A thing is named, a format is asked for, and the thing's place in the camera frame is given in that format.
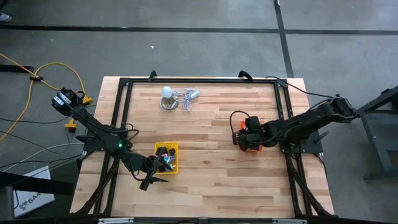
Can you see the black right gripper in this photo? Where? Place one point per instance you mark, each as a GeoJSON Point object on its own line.
{"type": "Point", "coordinates": [255, 137]}

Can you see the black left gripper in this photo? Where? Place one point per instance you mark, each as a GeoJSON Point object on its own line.
{"type": "Point", "coordinates": [140, 165]}

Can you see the black rounded cube charger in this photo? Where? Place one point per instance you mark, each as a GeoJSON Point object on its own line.
{"type": "Point", "coordinates": [172, 152]}

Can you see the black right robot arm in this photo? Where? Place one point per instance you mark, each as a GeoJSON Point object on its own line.
{"type": "Point", "coordinates": [304, 126]}

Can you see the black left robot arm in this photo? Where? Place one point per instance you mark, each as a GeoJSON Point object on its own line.
{"type": "Point", "coordinates": [93, 127]}

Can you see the yellow plastic basket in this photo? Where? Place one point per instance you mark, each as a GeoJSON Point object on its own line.
{"type": "Point", "coordinates": [175, 170]}

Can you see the orange plastic basket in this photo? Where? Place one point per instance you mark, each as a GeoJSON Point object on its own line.
{"type": "Point", "coordinates": [242, 125]}

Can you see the white light bulb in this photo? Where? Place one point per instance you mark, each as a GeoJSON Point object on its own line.
{"type": "Point", "coordinates": [167, 91]}

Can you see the black bench bar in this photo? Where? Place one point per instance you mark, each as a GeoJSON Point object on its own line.
{"type": "Point", "coordinates": [37, 186]}

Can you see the white printed sign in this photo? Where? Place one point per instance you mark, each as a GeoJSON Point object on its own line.
{"type": "Point", "coordinates": [34, 199]}

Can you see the black metal stand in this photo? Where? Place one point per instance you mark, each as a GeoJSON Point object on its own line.
{"type": "Point", "coordinates": [382, 99]}

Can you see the black flat floor bar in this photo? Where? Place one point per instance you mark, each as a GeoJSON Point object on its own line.
{"type": "Point", "coordinates": [15, 68]}

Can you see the person's shoe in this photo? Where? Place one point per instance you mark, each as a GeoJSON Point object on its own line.
{"type": "Point", "coordinates": [4, 17]}

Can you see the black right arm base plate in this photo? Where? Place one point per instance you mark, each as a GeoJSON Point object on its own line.
{"type": "Point", "coordinates": [312, 147]}

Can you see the black frame clamp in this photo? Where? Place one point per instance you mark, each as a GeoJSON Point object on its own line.
{"type": "Point", "coordinates": [245, 75]}
{"type": "Point", "coordinates": [152, 75]}

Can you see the silver metal bracket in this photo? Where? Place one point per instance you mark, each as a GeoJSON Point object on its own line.
{"type": "Point", "coordinates": [289, 221]}
{"type": "Point", "coordinates": [115, 220]}

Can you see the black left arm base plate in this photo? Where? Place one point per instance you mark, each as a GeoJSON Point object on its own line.
{"type": "Point", "coordinates": [91, 144]}

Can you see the black aluminium table frame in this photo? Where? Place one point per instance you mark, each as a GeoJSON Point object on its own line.
{"type": "Point", "coordinates": [202, 80]}

